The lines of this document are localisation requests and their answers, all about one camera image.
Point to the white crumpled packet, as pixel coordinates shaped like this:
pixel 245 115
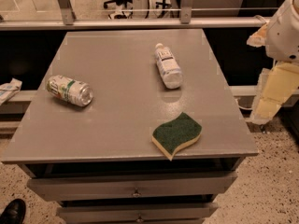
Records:
pixel 8 90

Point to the grey drawer cabinet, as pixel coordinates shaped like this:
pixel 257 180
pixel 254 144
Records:
pixel 112 135

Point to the grey drawer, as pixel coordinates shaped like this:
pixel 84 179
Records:
pixel 131 186
pixel 137 213

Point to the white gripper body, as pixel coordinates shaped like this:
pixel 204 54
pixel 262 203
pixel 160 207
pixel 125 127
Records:
pixel 284 36

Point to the green white 7up can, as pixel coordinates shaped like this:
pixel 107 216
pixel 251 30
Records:
pixel 70 90

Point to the metal railing frame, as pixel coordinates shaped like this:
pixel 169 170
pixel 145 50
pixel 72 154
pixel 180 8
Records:
pixel 83 15

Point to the black shoe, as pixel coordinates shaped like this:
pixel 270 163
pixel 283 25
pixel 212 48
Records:
pixel 14 213

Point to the white plastic bottle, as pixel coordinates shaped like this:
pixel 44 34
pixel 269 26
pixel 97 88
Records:
pixel 168 67

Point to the green yellow sponge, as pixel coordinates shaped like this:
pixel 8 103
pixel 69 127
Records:
pixel 175 135

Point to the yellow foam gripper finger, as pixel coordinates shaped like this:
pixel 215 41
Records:
pixel 258 38
pixel 275 86

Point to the upper grey drawer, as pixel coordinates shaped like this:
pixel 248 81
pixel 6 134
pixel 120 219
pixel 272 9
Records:
pixel 131 186

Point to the lower grey drawer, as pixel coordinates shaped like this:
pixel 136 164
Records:
pixel 137 213

